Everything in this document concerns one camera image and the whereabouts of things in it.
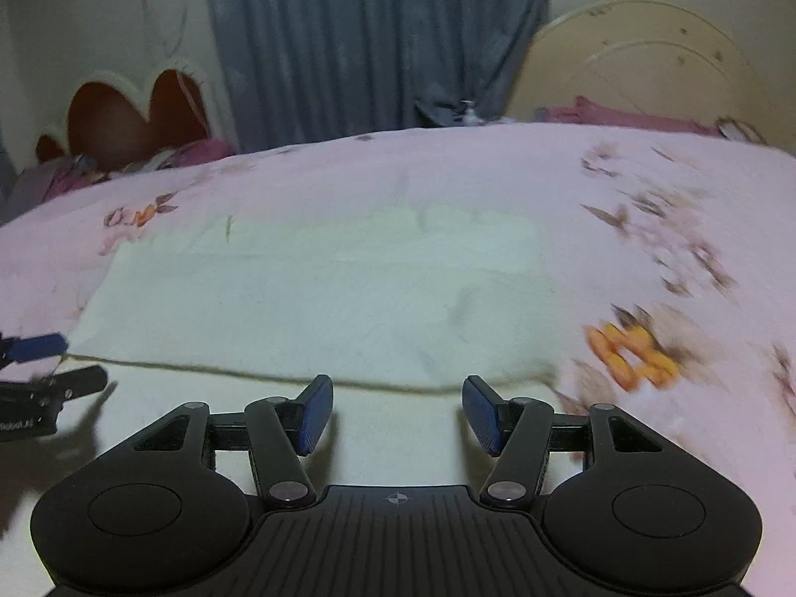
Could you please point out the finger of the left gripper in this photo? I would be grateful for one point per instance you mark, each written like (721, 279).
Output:
(69, 385)
(17, 350)

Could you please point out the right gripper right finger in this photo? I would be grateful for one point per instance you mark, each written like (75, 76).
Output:
(516, 433)

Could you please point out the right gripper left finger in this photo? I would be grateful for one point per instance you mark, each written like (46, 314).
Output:
(281, 433)

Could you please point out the pale green knit sweater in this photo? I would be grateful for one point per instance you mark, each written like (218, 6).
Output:
(397, 308)

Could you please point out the pink floral bed sheet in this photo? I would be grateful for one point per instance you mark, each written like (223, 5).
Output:
(690, 242)

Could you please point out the red heart-shaped headboard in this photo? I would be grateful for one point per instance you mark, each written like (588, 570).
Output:
(115, 122)

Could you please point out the white bottle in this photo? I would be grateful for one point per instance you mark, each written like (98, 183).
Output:
(469, 117)

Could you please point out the pink pillow by headboard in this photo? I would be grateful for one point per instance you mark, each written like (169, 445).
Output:
(584, 111)

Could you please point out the blue grey curtain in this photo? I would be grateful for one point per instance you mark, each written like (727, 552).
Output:
(304, 71)

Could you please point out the cream round headboard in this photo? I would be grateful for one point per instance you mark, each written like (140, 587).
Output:
(642, 56)

